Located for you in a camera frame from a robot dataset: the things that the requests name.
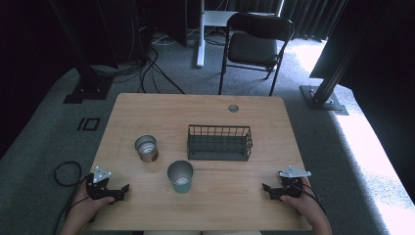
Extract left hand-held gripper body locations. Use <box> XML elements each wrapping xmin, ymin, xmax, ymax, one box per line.
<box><xmin>85</xmin><ymin>165</ymin><xmax>119</xmax><ymax>201</ymax></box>

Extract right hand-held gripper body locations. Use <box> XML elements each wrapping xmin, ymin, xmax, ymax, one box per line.
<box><xmin>277</xmin><ymin>164</ymin><xmax>312</xmax><ymax>199</ymax></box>

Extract brown steel cup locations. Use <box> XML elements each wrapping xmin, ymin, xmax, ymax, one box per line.
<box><xmin>134</xmin><ymin>134</ymin><xmax>160</xmax><ymax>164</ymax></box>

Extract black wire basket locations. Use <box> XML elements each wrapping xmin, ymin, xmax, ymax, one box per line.
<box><xmin>186</xmin><ymin>123</ymin><xmax>254</xmax><ymax>162</ymax></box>

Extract teal steel cup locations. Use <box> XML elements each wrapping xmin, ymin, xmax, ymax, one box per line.
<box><xmin>166</xmin><ymin>160</ymin><xmax>195</xmax><ymax>195</ymax></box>

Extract person's left hand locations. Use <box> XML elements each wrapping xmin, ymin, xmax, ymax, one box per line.
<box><xmin>67</xmin><ymin>182</ymin><xmax>115</xmax><ymax>227</ymax></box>

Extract person's right hand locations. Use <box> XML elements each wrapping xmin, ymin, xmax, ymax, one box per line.
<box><xmin>279</xmin><ymin>177</ymin><xmax>327</xmax><ymax>226</ymax></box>

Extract black metal stand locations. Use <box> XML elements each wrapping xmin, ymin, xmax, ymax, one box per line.
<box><xmin>299</xmin><ymin>32</ymin><xmax>360</xmax><ymax>117</ymax></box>
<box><xmin>48</xmin><ymin>0</ymin><xmax>115</xmax><ymax>105</ymax></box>

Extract black folding chair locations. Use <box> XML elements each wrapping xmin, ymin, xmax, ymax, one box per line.
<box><xmin>217</xmin><ymin>12</ymin><xmax>296</xmax><ymax>97</ymax></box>

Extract dark curtain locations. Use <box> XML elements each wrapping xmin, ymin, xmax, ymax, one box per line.
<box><xmin>224</xmin><ymin>0</ymin><xmax>348</xmax><ymax>42</ymax></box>

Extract right hand-held gripper cable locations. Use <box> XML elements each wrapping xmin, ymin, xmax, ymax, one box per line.
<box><xmin>298</xmin><ymin>182</ymin><xmax>327</xmax><ymax>214</ymax></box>

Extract bundle of black floor cables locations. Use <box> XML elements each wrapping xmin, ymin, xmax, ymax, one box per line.
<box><xmin>91</xmin><ymin>19</ymin><xmax>187</xmax><ymax>96</ymax></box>

